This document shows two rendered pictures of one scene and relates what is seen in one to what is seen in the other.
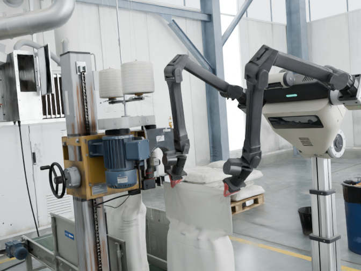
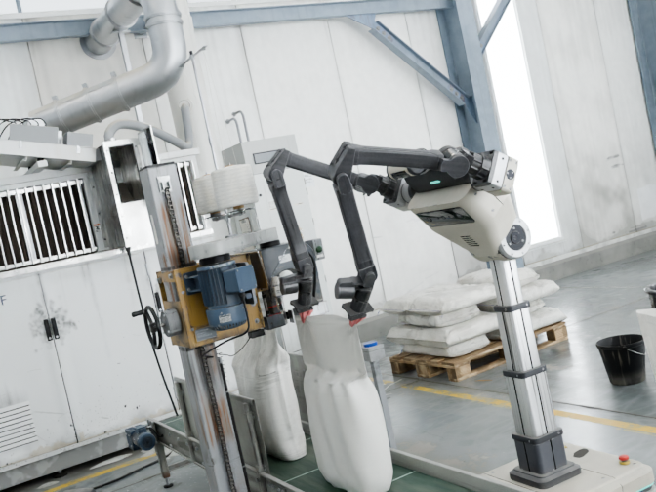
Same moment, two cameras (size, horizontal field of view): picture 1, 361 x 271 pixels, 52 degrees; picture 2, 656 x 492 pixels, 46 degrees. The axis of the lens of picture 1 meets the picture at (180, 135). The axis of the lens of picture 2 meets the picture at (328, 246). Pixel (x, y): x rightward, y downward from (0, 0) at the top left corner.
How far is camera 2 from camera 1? 1.27 m
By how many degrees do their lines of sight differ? 12
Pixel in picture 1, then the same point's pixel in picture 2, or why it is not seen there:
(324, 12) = not seen: outside the picture
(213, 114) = not seen: hidden behind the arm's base
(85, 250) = (199, 412)
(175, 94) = (280, 202)
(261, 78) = (341, 184)
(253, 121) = (352, 231)
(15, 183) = (136, 344)
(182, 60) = (282, 158)
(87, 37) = (227, 84)
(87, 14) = (224, 44)
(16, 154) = (131, 299)
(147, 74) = (242, 182)
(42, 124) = not seen: hidden behind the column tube
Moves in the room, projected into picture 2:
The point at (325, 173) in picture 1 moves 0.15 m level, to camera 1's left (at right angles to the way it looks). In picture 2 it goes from (508, 281) to (469, 289)
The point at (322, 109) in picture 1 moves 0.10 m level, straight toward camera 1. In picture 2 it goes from (463, 199) to (451, 202)
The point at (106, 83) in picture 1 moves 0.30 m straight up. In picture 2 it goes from (202, 195) to (185, 123)
